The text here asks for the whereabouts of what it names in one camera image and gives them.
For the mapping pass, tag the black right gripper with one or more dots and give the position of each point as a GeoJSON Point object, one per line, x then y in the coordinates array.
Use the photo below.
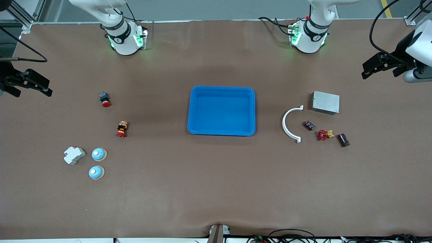
{"type": "Point", "coordinates": [6, 78]}

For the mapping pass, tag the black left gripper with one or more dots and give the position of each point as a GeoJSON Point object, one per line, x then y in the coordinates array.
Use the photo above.
{"type": "Point", "coordinates": [400, 53]}

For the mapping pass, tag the large dark electrolytic capacitor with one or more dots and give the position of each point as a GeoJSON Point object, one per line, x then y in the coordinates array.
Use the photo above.
{"type": "Point", "coordinates": [344, 140]}

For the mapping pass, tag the small dark electrolytic capacitor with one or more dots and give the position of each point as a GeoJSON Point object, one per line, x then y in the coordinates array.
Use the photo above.
{"type": "Point", "coordinates": [309, 125]}

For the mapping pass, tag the blue desk bell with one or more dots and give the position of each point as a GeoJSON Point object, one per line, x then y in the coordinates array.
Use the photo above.
{"type": "Point", "coordinates": [99, 154]}
{"type": "Point", "coordinates": [96, 172]}

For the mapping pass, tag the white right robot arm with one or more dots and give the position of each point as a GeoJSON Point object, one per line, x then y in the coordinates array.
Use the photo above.
{"type": "Point", "coordinates": [123, 40]}

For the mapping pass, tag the blue plastic tray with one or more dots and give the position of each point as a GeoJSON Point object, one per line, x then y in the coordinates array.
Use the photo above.
{"type": "Point", "coordinates": [221, 111]}

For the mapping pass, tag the grey metal power supply box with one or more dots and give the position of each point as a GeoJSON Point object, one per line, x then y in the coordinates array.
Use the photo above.
{"type": "Point", "coordinates": [325, 102]}

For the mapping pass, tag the red button with black body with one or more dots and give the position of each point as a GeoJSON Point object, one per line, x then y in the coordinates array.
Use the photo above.
{"type": "Point", "coordinates": [105, 99]}

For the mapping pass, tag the white circuit breaker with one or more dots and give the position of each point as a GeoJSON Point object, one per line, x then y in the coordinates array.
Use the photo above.
{"type": "Point", "coordinates": [74, 155]}

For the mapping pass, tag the white curved pipe clamp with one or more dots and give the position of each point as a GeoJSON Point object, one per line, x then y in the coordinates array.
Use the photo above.
{"type": "Point", "coordinates": [284, 123]}

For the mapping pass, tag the aluminium frame post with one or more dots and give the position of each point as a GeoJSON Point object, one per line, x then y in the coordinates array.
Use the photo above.
{"type": "Point", "coordinates": [27, 24]}
{"type": "Point", "coordinates": [410, 21]}

